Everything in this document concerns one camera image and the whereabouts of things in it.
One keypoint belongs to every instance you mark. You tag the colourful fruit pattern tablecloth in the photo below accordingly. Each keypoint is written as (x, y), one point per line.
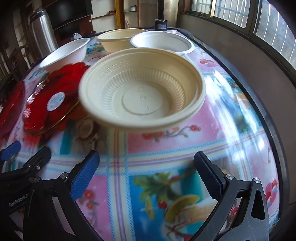
(146, 186)

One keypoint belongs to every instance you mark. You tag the window with metal grille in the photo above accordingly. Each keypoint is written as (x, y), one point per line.
(265, 22)

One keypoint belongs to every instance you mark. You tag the large cream ribbed bowl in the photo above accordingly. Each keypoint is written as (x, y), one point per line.
(142, 90)

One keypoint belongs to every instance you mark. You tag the stainless steel thermos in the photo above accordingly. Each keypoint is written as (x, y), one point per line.
(42, 32)

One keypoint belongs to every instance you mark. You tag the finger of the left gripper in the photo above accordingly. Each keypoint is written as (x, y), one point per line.
(10, 151)
(38, 157)

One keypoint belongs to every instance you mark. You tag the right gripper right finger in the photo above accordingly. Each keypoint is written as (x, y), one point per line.
(251, 221)

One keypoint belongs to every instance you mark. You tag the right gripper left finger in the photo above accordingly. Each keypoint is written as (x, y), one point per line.
(68, 187)

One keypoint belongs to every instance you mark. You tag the white plastic bag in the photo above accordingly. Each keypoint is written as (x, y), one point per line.
(76, 36)

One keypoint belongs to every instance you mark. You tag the red glass plate with sticker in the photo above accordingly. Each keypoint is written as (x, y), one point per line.
(53, 98)

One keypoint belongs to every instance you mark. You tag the small black motor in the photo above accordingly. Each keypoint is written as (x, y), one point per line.
(161, 25)

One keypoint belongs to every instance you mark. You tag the black television screen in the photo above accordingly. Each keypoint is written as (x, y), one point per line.
(63, 12)

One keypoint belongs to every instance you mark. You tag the white foam bowl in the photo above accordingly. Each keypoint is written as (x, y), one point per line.
(163, 40)
(70, 53)

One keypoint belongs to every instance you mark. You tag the small cream ribbed bowl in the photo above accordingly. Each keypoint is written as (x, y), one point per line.
(118, 39)

